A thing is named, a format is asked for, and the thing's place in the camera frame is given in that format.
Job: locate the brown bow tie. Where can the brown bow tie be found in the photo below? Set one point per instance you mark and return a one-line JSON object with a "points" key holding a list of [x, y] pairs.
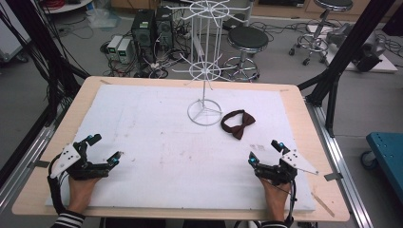
{"points": [[237, 129]]}

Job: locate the white foam mat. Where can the white foam mat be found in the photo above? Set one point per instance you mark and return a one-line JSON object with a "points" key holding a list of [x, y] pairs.
{"points": [[164, 164]]}

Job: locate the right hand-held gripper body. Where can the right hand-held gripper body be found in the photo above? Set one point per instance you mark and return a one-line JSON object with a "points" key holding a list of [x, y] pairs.
{"points": [[275, 172]]}

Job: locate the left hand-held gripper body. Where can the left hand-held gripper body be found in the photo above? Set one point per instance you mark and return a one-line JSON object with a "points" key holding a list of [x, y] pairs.
{"points": [[83, 167]]}

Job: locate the black round stool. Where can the black round stool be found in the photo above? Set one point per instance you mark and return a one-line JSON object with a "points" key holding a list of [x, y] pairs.
{"points": [[247, 39]]}

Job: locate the thin wooden stick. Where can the thin wooden stick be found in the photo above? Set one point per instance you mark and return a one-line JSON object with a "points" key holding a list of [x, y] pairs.
{"points": [[322, 204]]}

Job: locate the clear plastic bag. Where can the clear plastic bag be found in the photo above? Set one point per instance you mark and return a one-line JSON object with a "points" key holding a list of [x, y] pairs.
{"points": [[103, 17]]}

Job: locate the large black computer tower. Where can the large black computer tower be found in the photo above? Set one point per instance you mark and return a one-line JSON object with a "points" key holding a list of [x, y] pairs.
{"points": [[143, 31]]}

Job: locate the chrome wheeled stool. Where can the chrome wheeled stool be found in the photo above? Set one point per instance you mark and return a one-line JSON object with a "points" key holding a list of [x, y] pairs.
{"points": [[316, 41]]}

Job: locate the person's left hand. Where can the person's left hand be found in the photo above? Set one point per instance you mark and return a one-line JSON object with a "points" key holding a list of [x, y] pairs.
{"points": [[80, 193]]}

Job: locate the grey tape piece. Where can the grey tape piece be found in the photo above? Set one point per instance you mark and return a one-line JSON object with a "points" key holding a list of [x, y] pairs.
{"points": [[333, 176], [39, 164]]}

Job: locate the person's right hand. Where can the person's right hand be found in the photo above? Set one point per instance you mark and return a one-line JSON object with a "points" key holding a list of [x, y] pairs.
{"points": [[277, 199]]}

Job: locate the small black computer tower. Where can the small black computer tower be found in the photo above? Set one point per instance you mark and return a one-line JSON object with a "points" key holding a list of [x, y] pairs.
{"points": [[164, 28]]}

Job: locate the blue wheeled cart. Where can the blue wheeled cart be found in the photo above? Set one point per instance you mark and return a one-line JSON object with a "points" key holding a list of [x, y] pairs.
{"points": [[388, 161]]}

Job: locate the grey power supply unit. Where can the grey power supply unit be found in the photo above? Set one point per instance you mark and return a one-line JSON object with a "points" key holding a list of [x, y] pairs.
{"points": [[125, 50], [114, 46]]}

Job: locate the white round table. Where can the white round table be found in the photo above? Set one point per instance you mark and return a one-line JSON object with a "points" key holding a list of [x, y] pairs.
{"points": [[68, 6]]}

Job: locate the aluminium rail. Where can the aluminium rail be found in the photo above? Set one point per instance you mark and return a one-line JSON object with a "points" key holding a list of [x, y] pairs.
{"points": [[339, 158], [28, 155]]}

